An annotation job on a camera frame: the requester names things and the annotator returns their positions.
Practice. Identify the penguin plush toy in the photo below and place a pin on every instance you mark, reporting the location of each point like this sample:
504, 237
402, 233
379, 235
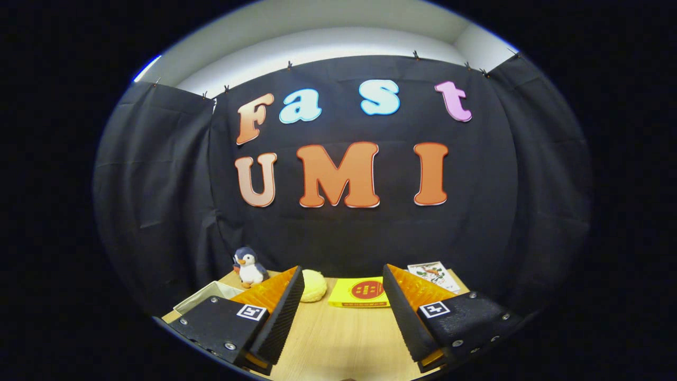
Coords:
249, 270

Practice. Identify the beige fabric storage box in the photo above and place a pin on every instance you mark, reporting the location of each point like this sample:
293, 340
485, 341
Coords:
209, 291

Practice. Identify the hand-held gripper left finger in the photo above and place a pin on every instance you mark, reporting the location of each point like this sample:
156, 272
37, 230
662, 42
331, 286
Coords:
283, 323

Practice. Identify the row of small cloth clips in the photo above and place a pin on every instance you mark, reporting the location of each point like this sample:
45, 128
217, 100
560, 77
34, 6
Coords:
289, 64

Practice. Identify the yellow box with red circle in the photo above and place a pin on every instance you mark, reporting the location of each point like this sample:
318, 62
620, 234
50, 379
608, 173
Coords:
365, 291

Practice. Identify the stack of white illustrated booklets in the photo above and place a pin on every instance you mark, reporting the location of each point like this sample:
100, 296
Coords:
433, 272

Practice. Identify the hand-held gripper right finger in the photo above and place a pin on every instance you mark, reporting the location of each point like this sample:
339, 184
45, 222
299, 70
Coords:
404, 317

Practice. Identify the yellow bread-shaped plush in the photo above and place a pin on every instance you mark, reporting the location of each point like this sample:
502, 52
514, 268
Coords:
313, 286

